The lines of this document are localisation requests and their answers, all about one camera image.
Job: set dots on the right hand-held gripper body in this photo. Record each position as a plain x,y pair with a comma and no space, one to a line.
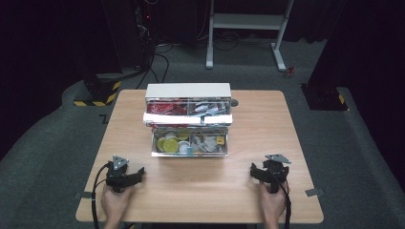
275,173

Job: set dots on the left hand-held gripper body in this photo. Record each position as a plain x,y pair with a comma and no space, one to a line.
117,173

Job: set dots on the pile of red sachets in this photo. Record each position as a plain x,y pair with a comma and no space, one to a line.
165,108

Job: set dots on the white clear-front organizer box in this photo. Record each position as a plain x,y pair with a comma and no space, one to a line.
187,90

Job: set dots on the person's left hand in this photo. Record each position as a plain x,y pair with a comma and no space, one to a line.
114,203

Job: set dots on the person's right hand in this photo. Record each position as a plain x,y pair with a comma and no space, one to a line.
273,205

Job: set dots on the grey tape piece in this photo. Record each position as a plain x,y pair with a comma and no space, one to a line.
83,195
314,192

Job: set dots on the pile of yellow white capsules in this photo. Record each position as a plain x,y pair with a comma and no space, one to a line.
171,145

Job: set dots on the pile of white creamer packets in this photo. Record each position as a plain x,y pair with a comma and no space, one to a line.
208,143

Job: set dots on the round grey table grommet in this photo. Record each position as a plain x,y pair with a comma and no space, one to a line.
234,102

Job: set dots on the pile of silver sachets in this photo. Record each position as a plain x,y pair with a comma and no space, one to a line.
208,108

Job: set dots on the black yellow striped stand base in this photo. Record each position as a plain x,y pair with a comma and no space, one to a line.
101,93

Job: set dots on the small red floor object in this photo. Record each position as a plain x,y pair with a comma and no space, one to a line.
289,72

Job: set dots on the dark equipment rack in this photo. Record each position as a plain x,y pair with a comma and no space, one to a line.
144,28

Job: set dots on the white metal stand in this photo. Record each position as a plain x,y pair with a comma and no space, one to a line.
245,21

